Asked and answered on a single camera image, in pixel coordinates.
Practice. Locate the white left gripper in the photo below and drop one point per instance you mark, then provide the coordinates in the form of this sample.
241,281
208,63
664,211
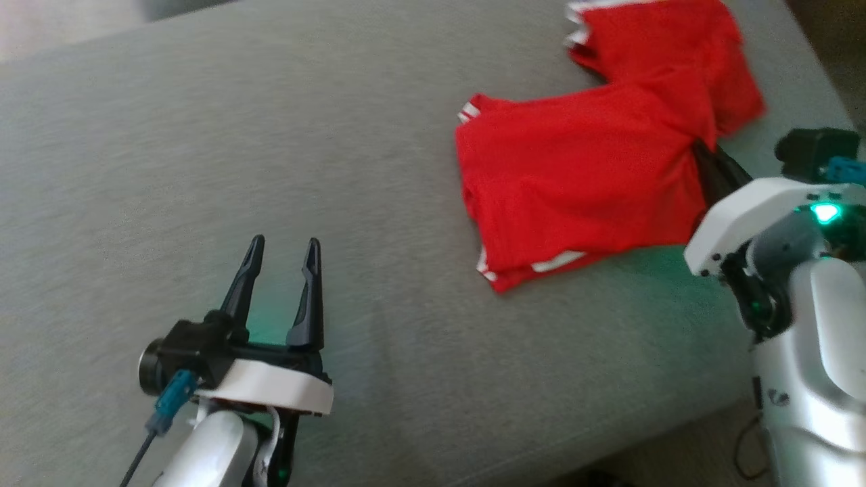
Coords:
270,385

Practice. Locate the red shorts with white stripes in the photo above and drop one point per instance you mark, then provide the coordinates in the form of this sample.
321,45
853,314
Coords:
676,40

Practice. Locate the grey fabric sofa seat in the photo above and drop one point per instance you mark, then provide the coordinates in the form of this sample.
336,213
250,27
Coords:
203,135

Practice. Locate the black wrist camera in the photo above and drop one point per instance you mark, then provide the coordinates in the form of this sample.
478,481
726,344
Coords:
193,352
812,152

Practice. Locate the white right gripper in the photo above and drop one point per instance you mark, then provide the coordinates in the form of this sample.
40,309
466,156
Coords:
751,216

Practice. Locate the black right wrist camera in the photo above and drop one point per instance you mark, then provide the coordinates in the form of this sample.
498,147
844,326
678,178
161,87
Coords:
812,152

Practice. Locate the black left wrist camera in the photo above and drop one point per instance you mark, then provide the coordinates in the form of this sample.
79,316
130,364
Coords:
193,352

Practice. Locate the red white sports jersey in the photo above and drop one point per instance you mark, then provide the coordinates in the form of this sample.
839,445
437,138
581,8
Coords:
575,182

